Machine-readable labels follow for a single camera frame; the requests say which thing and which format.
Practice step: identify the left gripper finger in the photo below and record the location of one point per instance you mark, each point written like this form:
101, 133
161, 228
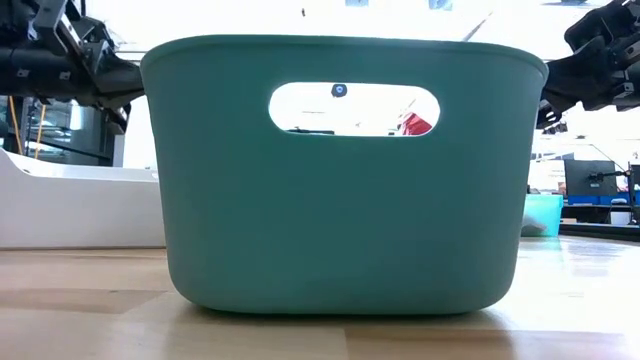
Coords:
120, 82

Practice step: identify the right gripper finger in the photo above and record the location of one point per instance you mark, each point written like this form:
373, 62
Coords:
575, 75

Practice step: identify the white plastic bin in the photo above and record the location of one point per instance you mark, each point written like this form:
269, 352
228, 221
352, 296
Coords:
75, 210

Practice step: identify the red Skittles pack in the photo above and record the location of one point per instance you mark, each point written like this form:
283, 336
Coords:
415, 125

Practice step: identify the black track lights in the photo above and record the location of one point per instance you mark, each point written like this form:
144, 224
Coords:
556, 129

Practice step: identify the black shelving rack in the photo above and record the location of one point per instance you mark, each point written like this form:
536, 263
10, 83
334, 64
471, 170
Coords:
109, 145

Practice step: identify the black computer monitor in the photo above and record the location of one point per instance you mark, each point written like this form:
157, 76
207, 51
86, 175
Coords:
590, 177

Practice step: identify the blue desk divider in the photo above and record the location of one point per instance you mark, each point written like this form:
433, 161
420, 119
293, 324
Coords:
585, 200

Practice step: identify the green plastic bin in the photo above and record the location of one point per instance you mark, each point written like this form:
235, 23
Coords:
550, 210
325, 225

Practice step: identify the black aluminium table frame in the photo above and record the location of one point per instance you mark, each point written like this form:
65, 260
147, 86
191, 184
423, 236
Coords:
600, 231

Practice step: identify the small black round camera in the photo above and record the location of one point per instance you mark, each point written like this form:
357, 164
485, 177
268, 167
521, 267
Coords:
339, 90

